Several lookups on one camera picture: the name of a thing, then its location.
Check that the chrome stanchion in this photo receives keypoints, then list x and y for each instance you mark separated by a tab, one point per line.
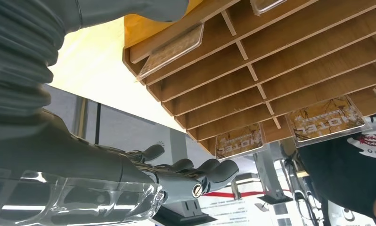
235	190

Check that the red barrier belt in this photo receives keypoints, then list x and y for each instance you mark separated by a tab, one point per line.
219	194

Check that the white printed board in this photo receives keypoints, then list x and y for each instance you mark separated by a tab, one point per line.
231	212

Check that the person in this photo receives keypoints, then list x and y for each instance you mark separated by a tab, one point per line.
341	174

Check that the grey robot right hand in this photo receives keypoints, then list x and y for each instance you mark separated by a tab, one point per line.
66	162

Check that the wooden card organizer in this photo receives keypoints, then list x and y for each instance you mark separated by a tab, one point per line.
300	46

